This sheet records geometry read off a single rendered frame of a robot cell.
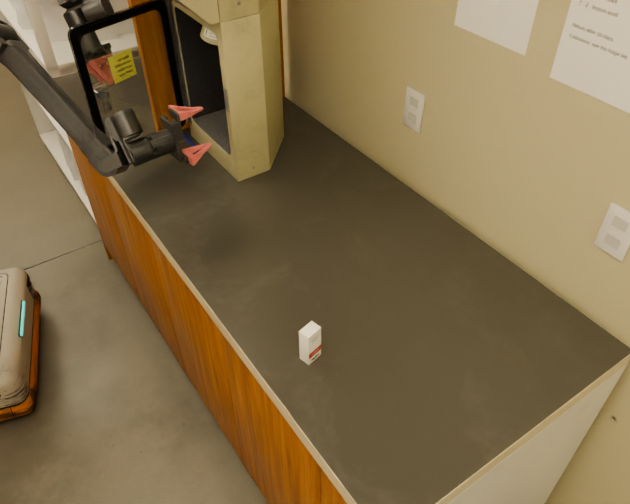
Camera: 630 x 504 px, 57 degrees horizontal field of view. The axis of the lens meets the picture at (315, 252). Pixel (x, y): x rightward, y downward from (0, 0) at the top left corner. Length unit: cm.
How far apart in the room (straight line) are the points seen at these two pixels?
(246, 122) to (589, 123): 87
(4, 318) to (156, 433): 73
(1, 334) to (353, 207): 143
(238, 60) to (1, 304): 145
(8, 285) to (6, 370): 44
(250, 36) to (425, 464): 108
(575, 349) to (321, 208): 74
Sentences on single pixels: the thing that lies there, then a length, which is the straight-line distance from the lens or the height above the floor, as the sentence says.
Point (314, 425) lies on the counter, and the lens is 117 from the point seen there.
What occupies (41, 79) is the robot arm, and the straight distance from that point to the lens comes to 152.
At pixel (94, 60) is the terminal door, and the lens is 170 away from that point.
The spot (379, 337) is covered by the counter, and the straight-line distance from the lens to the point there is 130.
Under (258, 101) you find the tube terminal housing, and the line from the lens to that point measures 165.
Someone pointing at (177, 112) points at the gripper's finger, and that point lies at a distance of 142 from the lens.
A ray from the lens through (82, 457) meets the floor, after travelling 236.
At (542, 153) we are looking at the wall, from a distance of 140.
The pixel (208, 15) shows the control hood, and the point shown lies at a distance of 150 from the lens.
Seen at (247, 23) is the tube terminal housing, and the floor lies 139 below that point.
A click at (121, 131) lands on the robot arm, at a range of 143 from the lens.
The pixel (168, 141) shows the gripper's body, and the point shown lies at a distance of 144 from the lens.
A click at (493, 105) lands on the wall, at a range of 146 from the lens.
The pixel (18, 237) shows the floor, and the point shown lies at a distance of 334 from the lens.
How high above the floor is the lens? 195
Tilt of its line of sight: 43 degrees down
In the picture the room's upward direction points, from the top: straight up
